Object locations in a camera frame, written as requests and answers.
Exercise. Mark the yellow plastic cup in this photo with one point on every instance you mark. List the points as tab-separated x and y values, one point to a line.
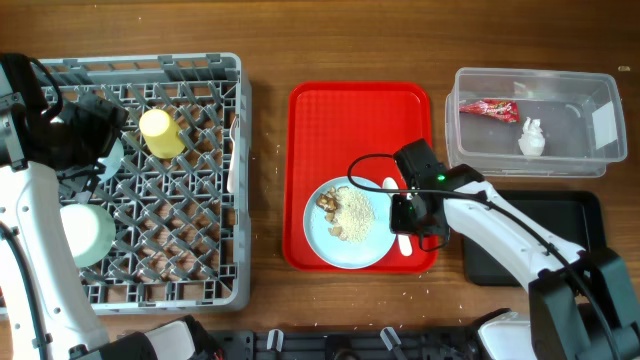
161	134

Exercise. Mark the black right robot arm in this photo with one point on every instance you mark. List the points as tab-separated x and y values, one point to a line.
582	305

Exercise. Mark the white plastic fork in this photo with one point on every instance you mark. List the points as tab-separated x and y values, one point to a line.
231	187

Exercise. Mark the grey dishwasher rack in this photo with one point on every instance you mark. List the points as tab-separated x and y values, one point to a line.
182	240

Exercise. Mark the black plastic tray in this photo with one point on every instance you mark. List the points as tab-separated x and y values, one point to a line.
575	216

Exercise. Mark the red snack wrapper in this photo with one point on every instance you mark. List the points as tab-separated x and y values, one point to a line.
502	110

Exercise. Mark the white plastic spoon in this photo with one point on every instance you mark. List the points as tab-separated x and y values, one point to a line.
404	242

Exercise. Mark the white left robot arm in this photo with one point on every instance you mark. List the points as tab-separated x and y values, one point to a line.
50	314

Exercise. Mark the white napkin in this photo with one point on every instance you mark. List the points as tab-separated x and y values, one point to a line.
532	141

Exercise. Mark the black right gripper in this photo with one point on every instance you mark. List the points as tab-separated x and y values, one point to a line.
399	220

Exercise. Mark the food scraps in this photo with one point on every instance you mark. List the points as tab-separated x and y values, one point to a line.
349	213

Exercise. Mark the light blue bowl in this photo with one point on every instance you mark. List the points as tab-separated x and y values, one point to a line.
112	162

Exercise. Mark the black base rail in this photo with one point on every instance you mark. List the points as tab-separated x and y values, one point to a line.
432	343

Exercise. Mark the clear plastic bin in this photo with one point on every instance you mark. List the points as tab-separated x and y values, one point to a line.
580	115

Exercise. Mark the red plastic tray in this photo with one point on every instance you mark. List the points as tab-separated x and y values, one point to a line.
330	125

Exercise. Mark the mint green bowl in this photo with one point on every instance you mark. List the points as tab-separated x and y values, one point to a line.
90	231

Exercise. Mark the light blue plate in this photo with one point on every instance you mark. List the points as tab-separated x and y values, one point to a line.
345	255

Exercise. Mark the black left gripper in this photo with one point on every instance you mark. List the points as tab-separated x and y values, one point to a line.
105	130

